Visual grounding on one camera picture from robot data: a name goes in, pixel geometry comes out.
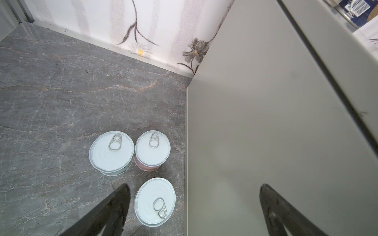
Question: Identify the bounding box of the grey metal cabinet box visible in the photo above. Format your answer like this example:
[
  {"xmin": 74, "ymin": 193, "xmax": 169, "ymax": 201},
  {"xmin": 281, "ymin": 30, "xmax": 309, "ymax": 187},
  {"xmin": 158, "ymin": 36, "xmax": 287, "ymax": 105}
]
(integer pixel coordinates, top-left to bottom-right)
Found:
[{"xmin": 185, "ymin": 1, "xmax": 378, "ymax": 236}]

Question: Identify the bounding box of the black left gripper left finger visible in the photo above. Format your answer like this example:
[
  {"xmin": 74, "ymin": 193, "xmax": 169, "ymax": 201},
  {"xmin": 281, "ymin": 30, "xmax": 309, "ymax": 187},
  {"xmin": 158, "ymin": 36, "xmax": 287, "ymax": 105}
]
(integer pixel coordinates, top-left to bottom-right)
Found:
[{"xmin": 62, "ymin": 183, "xmax": 131, "ymax": 236}]

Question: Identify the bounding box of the white-lid teal can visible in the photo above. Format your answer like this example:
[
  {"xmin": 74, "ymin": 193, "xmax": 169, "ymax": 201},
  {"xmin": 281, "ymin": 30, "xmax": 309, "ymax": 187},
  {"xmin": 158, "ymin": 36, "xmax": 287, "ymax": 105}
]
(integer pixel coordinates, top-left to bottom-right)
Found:
[{"xmin": 89, "ymin": 131, "xmax": 135, "ymax": 177}]

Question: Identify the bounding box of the white-lid yellow can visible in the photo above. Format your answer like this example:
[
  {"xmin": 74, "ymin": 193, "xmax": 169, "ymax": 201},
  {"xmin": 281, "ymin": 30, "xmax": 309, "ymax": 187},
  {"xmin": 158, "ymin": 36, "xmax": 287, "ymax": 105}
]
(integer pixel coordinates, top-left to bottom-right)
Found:
[{"xmin": 134, "ymin": 178, "xmax": 176, "ymax": 227}]

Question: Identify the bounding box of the dark can with gold lid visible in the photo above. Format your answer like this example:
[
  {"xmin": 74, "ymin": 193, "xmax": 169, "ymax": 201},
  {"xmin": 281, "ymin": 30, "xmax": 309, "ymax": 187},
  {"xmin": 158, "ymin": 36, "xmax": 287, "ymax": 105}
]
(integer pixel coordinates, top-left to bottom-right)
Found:
[{"xmin": 324, "ymin": 0, "xmax": 378, "ymax": 35}]

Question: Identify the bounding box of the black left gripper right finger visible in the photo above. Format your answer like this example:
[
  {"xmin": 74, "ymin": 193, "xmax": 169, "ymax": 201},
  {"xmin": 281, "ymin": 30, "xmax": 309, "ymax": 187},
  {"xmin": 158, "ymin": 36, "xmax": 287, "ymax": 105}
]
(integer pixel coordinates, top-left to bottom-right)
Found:
[{"xmin": 259, "ymin": 184, "xmax": 326, "ymax": 236}]

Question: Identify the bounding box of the left corner wall post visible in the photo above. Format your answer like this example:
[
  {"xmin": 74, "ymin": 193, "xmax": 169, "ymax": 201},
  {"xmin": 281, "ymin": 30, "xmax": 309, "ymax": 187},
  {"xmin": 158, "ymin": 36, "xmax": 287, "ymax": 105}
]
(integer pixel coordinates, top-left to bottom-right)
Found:
[{"xmin": 5, "ymin": 0, "xmax": 34, "ymax": 23}]

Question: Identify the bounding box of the white-lid pink can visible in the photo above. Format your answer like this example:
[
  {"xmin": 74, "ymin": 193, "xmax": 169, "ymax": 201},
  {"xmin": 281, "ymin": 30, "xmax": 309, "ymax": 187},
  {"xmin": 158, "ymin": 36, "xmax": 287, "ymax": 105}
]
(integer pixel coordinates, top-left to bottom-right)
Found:
[{"xmin": 135, "ymin": 130, "xmax": 171, "ymax": 172}]

